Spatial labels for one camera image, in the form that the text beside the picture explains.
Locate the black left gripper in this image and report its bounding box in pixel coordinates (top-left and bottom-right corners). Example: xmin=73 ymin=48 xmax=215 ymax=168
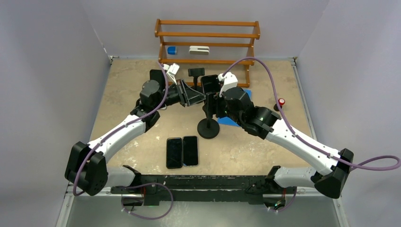
xmin=153 ymin=79 xmax=206 ymax=110

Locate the black round-base phone stand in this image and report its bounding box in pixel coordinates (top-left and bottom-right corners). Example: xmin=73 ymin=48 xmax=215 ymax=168
xmin=188 ymin=68 xmax=205 ymax=91

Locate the black phone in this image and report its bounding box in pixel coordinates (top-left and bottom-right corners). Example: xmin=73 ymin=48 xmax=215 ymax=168
xmin=149 ymin=69 xmax=166 ymax=90
xmin=183 ymin=136 xmax=199 ymax=166
xmin=200 ymin=75 xmax=221 ymax=94

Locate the black smartphone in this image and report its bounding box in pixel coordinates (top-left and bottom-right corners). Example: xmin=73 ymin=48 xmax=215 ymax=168
xmin=166 ymin=138 xmax=183 ymax=169

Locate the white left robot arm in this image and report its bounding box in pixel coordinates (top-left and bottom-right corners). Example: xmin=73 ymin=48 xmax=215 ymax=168
xmin=65 ymin=80 xmax=206 ymax=196

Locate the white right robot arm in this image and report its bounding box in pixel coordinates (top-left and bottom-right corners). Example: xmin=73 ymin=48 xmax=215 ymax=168
xmin=203 ymin=87 xmax=354 ymax=199

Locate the black phone on white stand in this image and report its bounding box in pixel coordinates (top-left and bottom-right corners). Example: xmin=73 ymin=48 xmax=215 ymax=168
xmin=149 ymin=69 xmax=166 ymax=90

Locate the blue rectangular mat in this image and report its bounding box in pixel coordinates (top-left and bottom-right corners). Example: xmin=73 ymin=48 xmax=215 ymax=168
xmin=217 ymin=89 xmax=252 ymax=127

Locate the white rectangular device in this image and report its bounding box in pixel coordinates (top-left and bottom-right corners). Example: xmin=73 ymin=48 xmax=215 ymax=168
xmin=188 ymin=45 xmax=210 ymax=55

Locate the blue small box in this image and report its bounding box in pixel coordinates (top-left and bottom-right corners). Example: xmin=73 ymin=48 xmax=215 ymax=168
xmin=167 ymin=46 xmax=178 ymax=55

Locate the orange wooden shelf rack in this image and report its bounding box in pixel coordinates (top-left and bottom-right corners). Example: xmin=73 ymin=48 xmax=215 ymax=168
xmin=154 ymin=18 xmax=261 ymax=88

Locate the red capped black bottle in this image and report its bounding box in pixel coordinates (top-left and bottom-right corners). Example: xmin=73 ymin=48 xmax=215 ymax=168
xmin=273 ymin=98 xmax=286 ymax=111

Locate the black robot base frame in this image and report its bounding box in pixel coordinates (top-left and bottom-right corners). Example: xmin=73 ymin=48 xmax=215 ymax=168
xmin=64 ymin=174 xmax=340 ymax=208

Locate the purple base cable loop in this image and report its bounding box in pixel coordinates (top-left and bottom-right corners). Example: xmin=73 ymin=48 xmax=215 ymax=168
xmin=120 ymin=183 xmax=174 ymax=221

